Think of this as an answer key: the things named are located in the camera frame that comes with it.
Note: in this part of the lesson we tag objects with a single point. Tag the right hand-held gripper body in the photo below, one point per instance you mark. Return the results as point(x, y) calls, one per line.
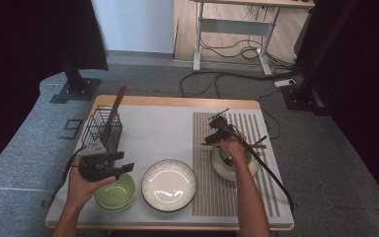
point(220, 126)

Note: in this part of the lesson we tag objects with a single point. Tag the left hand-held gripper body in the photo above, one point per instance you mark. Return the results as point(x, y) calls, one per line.
point(95, 166)

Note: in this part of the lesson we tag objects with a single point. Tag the green bowl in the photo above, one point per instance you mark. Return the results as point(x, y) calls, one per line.
point(118, 192)
point(218, 168)
point(115, 209)
point(223, 154)

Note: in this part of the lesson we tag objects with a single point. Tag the brown wooden chopstick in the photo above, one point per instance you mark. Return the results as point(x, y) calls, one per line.
point(256, 147)
point(255, 144)

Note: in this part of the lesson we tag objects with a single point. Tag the dark metal spoon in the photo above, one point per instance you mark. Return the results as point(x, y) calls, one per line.
point(260, 141)

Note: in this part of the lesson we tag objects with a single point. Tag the person's left hand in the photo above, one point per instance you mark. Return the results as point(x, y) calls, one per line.
point(84, 189)

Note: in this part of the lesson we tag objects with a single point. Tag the striped brown placemat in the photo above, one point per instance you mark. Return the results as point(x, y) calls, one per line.
point(210, 184)

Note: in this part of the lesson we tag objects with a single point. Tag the white ribbed plate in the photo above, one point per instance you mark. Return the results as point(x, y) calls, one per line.
point(167, 187)

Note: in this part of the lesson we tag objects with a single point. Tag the brown wooden utensil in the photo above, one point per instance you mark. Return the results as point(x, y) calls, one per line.
point(118, 102)

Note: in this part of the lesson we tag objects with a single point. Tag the white power strip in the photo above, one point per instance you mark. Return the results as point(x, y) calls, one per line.
point(284, 83)

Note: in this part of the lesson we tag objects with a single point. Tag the black metal stand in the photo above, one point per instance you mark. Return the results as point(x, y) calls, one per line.
point(299, 98)

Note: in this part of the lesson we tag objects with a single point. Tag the black curtain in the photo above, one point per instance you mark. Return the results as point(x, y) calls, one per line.
point(29, 49)
point(368, 82)

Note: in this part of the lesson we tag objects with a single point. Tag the black stand with base plate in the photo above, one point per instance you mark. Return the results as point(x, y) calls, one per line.
point(75, 90)

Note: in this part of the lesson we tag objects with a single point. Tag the white metal desk frame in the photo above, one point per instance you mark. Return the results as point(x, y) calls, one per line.
point(233, 27)

